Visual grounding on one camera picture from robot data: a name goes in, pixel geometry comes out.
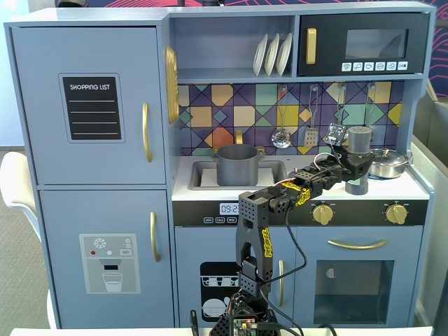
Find black toy microwave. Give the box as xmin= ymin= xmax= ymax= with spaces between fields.
xmin=297 ymin=13 xmax=431 ymax=77

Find white chair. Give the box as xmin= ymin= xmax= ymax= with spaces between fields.
xmin=0 ymin=151 xmax=57 ymax=330

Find gold oven handle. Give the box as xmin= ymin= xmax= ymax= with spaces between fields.
xmin=328 ymin=239 xmax=389 ymax=251

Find white plate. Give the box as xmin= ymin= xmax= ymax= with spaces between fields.
xmin=253 ymin=34 xmax=269 ymax=77
xmin=264 ymin=33 xmax=281 ymax=77
xmin=276 ymin=32 xmax=293 ymax=76

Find black camera cable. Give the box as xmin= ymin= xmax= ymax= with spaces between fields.
xmin=260 ymin=204 xmax=309 ymax=336

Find gold toy phone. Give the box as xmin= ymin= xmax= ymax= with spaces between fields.
xmin=164 ymin=45 xmax=180 ymax=124

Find black shopping list board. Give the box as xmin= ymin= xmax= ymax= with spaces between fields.
xmin=58 ymin=72 xmax=127 ymax=144

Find steel slotted spatula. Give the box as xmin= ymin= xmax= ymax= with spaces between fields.
xmin=303 ymin=85 xmax=320 ymax=148

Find blue toy kitchen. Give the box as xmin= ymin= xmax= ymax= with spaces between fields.
xmin=3 ymin=1 xmax=438 ymax=330

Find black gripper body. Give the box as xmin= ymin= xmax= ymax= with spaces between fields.
xmin=321 ymin=156 xmax=354 ymax=188

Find gray toy sink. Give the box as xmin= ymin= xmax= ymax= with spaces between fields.
xmin=188 ymin=160 xmax=291 ymax=192

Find gold toy faucet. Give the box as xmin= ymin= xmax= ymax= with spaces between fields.
xmin=211 ymin=129 xmax=266 ymax=157

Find blue fridge door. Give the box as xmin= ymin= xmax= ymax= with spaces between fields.
xmin=10 ymin=27 xmax=167 ymax=186

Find gold dishwasher handle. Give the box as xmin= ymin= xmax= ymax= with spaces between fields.
xmin=278 ymin=259 xmax=286 ymax=308

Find red white servo wires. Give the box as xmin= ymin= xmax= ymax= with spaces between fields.
xmin=225 ymin=139 xmax=347 ymax=318

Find gold fridge handle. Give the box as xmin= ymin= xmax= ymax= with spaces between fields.
xmin=141 ymin=101 xmax=154 ymax=163

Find gray salt shaker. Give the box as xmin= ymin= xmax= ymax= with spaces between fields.
xmin=344 ymin=125 xmax=372 ymax=195

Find gold microwave handle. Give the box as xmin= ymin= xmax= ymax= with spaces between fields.
xmin=306 ymin=27 xmax=318 ymax=66

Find steel slotted skimmer spoon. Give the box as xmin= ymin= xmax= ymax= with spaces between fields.
xmin=271 ymin=85 xmax=293 ymax=150

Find gray plastic pot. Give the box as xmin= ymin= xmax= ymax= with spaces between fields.
xmin=211 ymin=143 xmax=264 ymax=186

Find gray partition panel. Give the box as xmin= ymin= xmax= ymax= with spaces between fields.
xmin=411 ymin=94 xmax=448 ymax=336

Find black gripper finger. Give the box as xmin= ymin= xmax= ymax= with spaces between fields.
xmin=349 ymin=155 xmax=375 ymax=182

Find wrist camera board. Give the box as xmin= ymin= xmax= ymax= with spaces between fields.
xmin=325 ymin=122 xmax=349 ymax=147

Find steel ladle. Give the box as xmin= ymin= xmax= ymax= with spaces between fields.
xmin=334 ymin=83 xmax=349 ymax=125

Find blue freezer door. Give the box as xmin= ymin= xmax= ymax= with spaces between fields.
xmin=38 ymin=190 xmax=175 ymax=328

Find steel hanging kitchen utensil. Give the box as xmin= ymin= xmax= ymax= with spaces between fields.
xmin=363 ymin=83 xmax=377 ymax=143

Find gold freezer handle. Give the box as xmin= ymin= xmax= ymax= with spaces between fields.
xmin=150 ymin=211 xmax=162 ymax=263

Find gold stove knob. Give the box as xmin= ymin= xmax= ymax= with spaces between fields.
xmin=312 ymin=204 xmax=333 ymax=226
xmin=386 ymin=204 xmax=408 ymax=225

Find blue oven door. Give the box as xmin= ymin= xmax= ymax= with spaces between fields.
xmin=295 ymin=226 xmax=424 ymax=326

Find steel pot with lid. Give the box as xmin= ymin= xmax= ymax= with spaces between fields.
xmin=367 ymin=147 xmax=414 ymax=179

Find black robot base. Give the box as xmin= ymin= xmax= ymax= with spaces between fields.
xmin=209 ymin=292 xmax=281 ymax=336

